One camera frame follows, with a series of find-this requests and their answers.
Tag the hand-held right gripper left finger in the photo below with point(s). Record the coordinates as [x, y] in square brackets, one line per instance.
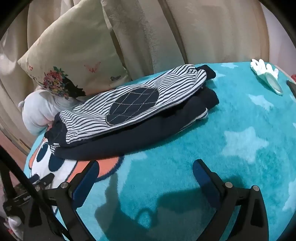
[86, 183]

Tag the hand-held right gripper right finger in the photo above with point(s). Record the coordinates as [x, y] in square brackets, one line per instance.
[205, 183]

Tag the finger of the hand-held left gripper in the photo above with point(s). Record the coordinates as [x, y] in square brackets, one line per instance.
[42, 179]

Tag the striped pants with navy patch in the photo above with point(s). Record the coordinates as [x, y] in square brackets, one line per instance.
[92, 120]

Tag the turquoise printed star blanket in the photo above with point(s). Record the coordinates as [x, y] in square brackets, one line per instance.
[242, 166]

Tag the white cloth bundle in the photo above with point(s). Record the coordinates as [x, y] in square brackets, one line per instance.
[37, 111]

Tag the white glove-shaped teal toy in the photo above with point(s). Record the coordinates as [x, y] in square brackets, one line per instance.
[272, 83]

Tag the cream floral pillow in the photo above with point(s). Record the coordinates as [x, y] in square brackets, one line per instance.
[76, 46]

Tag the beige curtain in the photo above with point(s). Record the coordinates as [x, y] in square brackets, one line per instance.
[150, 34]

